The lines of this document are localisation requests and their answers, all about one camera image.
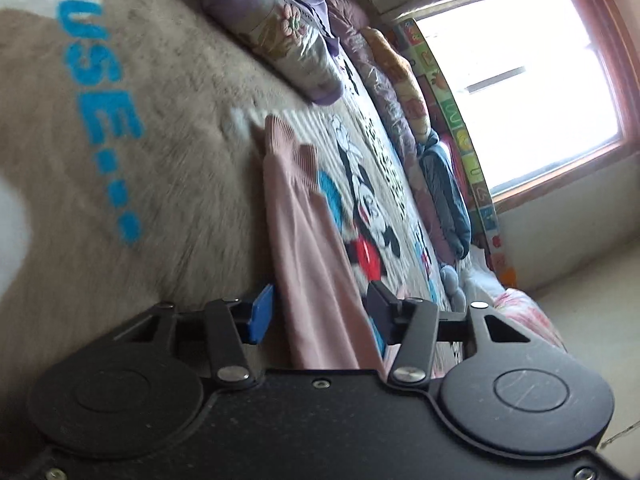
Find printed cartoon mouse blanket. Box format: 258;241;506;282
0;0;451;376

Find light blue plush toy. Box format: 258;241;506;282
440;265;468;311

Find pink rolled quilt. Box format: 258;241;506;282
492;287;568;351

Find purple quilt in plastic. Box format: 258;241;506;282
325;0;451;266

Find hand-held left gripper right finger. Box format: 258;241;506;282
366;281;531;390

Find white crumpled sheet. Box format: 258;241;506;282
462;250;506;311

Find pink bunny print sweatshirt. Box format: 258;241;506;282
257;114;388;376

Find window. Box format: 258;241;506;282
370;0;640;216

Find purple folded garment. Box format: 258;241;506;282
202;0;346;106

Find colourful foam play mat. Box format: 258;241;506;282
392;17;516;288

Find yellow printed pillow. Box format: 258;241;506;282
360;27;436;143

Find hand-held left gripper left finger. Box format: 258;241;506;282
107;284;275;391

